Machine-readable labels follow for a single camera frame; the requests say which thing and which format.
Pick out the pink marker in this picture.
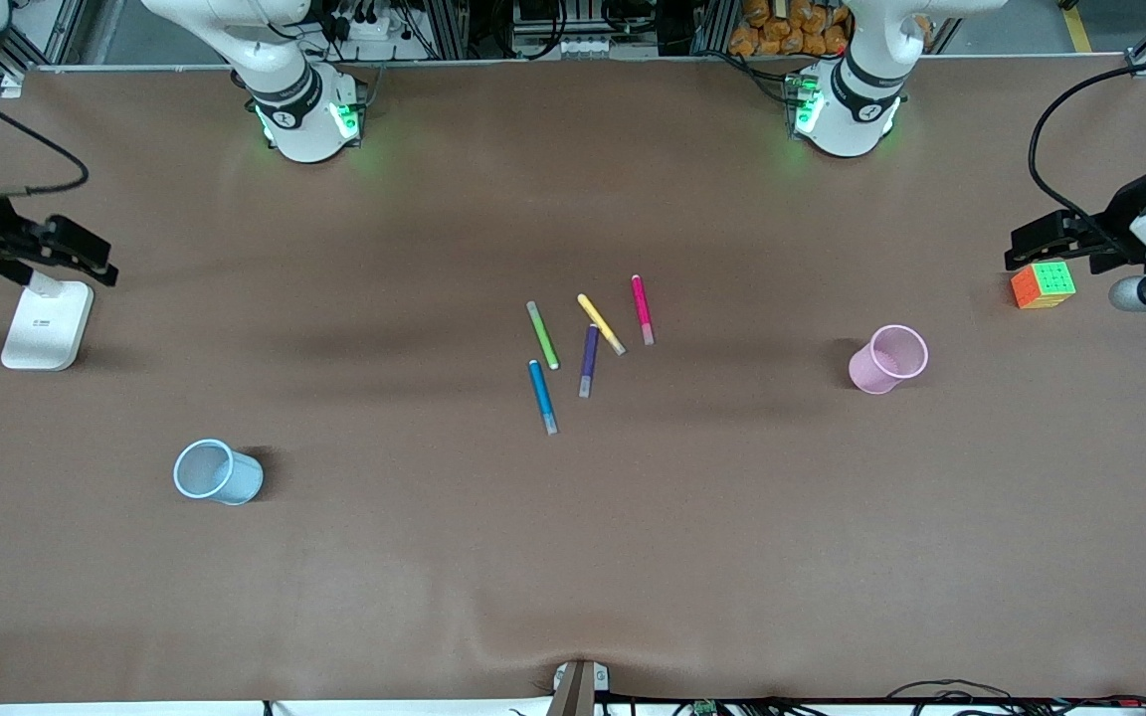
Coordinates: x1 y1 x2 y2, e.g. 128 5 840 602
631 274 656 347

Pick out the blue marker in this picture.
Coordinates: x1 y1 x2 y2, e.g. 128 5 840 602
528 360 560 437

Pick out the white lamp stand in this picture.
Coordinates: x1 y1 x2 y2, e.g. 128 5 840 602
1 273 96 372

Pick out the multicoloured puzzle cube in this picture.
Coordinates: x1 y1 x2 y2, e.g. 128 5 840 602
1010 261 1077 310

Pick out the pink cup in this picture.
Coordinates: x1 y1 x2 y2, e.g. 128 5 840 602
848 324 930 396

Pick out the light blue cup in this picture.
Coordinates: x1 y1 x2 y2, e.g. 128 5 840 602
173 439 265 506

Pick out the orange netted bag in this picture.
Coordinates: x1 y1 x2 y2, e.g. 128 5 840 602
727 0 858 58

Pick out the white power strip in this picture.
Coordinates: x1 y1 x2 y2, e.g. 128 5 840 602
332 8 407 43

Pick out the yellow marker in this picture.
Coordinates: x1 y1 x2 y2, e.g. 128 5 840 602
576 293 627 357

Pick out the purple marker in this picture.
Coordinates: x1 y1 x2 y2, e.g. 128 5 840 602
578 324 601 399

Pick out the green marker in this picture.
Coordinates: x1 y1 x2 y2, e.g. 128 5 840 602
526 301 561 371

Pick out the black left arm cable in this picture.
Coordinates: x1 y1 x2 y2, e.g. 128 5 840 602
1028 50 1146 250

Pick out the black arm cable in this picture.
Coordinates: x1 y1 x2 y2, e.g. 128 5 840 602
0 65 90 197
1028 50 1146 250

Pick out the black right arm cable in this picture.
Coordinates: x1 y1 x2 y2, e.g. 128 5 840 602
0 65 90 197

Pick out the aluminium frame post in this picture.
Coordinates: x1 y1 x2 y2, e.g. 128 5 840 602
697 0 738 56
434 0 470 61

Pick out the camera mount post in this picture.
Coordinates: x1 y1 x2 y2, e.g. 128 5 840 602
545 659 610 716

